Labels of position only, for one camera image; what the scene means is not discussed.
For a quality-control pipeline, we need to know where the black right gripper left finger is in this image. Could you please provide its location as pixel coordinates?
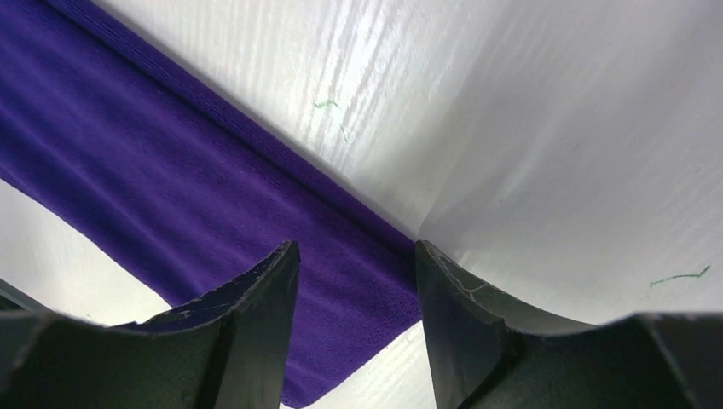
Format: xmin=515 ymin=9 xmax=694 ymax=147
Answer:
xmin=1 ymin=241 xmax=300 ymax=408

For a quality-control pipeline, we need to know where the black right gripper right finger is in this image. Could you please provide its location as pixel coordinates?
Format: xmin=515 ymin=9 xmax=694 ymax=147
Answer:
xmin=415 ymin=240 xmax=722 ymax=408

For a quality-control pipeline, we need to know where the purple cloth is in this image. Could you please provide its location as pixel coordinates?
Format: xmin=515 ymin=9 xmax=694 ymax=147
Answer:
xmin=1 ymin=1 xmax=420 ymax=408

